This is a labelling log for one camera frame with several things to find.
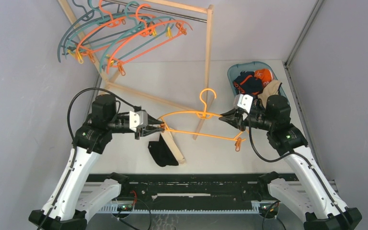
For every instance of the beige underwear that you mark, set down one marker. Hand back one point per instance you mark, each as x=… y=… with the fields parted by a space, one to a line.
x=272 y=88

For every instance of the black white-banded underwear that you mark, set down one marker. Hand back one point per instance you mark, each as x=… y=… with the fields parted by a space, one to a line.
x=165 y=151

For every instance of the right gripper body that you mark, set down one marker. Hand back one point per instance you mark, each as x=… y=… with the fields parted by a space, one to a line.
x=247 y=120

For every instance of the dark teal empty hanger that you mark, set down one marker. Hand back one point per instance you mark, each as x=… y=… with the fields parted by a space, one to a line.
x=110 y=9

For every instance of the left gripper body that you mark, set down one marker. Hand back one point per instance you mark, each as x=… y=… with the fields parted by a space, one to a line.
x=141 y=130

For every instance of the teal hanger with clips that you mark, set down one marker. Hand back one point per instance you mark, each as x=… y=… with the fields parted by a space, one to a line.
x=162 y=25

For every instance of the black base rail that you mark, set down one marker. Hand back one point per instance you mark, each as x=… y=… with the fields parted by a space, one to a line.
x=214 y=193

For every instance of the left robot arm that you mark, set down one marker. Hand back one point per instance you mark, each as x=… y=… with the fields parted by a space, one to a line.
x=64 y=210

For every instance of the navy orange-trimmed underwear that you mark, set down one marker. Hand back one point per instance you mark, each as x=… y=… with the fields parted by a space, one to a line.
x=247 y=83

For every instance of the orange hanger with clips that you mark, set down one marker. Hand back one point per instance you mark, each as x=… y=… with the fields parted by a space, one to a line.
x=138 y=41

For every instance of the teal plastic basket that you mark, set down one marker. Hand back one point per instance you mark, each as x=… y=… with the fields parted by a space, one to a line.
x=235 y=71

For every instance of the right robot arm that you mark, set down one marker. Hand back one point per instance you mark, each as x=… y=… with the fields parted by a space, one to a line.
x=321 y=208

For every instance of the orange underwear in basket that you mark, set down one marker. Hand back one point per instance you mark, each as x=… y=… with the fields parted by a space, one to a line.
x=265 y=75

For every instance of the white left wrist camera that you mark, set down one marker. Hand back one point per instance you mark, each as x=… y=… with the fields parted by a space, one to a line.
x=138 y=120

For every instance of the yellow hanger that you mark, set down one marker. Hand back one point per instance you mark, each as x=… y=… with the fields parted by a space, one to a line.
x=202 y=116

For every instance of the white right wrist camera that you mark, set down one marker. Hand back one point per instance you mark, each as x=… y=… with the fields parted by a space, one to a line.
x=243 y=102

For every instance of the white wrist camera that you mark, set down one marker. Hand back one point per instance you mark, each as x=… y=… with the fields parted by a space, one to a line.
x=138 y=120
x=243 y=102

